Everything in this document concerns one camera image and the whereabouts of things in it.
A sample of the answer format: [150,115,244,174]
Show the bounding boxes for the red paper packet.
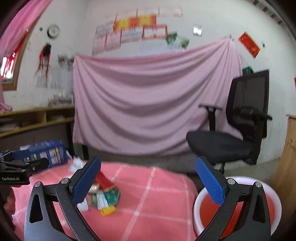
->
[94,172,117,192]

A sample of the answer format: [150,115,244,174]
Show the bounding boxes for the white red trash basin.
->
[194,176,282,238]

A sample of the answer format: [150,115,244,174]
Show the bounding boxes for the white crumpled tissue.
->
[69,157,86,173]

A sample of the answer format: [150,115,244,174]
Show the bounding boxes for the blue cardboard box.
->
[20,141,68,168]

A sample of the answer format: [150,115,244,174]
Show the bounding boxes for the green white wrapper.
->
[89,188,120,210]

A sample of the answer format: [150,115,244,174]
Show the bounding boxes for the small yellow cap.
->
[100,205,116,216]

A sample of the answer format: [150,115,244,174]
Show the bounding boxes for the wooden counter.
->
[270,113,296,209]

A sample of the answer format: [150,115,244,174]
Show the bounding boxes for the pink checked tablecloth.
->
[11,159,200,241]

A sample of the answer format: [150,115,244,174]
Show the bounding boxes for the red black hanging tassel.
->
[36,43,51,78]

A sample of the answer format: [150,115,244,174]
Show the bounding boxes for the black office chair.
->
[186,70,273,172]

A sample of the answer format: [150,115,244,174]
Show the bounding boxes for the pink window curtain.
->
[1,0,52,60]

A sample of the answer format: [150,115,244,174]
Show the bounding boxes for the pink hanging bedsheet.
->
[73,39,242,156]

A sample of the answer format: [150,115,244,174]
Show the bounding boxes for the red fu poster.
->
[238,32,260,58]

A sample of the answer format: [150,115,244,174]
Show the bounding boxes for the wooden wall shelf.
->
[1,105,75,138]

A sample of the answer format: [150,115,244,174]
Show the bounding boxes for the round wall clock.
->
[47,24,60,39]

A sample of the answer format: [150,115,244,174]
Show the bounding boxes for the wall certificates cluster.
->
[92,6,183,56]

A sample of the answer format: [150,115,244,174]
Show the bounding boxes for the green photos on wall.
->
[166,32,190,50]

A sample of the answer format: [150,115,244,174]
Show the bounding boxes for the small wall photo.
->
[193,24,202,37]

